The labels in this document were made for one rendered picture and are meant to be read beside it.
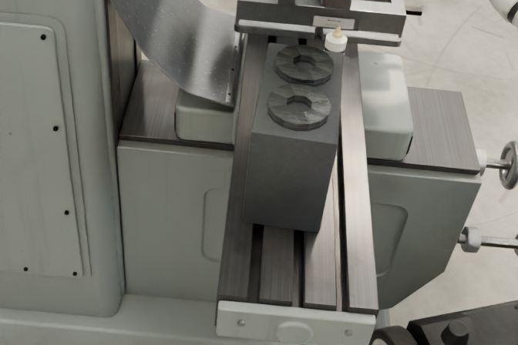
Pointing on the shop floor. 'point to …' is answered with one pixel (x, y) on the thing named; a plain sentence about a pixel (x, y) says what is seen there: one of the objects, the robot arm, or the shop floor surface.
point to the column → (62, 135)
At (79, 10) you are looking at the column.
